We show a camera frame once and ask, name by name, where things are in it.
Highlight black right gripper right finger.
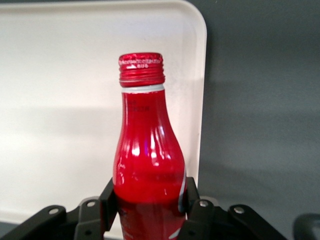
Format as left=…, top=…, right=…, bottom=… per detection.
left=176, top=176, right=288, bottom=240

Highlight red coke bottle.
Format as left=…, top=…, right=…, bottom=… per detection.
left=112, top=51, right=189, bottom=240

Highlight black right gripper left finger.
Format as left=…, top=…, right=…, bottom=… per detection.
left=0, top=177, right=119, bottom=240

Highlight beige plastic tray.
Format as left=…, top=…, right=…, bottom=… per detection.
left=0, top=0, right=208, bottom=240

